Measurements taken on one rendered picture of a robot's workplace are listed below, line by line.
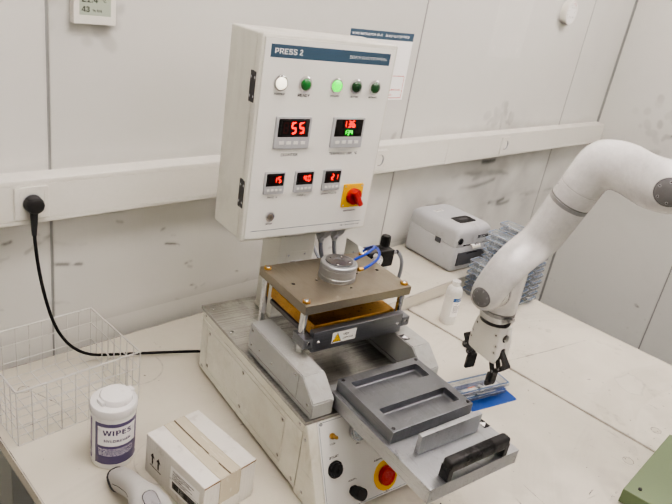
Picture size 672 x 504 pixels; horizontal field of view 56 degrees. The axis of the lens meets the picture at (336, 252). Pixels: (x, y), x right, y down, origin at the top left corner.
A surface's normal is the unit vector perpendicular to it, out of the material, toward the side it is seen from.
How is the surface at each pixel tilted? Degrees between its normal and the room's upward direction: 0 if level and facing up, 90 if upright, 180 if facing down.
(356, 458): 65
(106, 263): 90
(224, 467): 2
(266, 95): 90
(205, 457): 1
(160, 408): 0
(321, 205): 90
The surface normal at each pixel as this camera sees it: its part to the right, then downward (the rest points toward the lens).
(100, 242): 0.69, 0.39
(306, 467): -0.81, 0.11
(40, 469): 0.16, -0.90
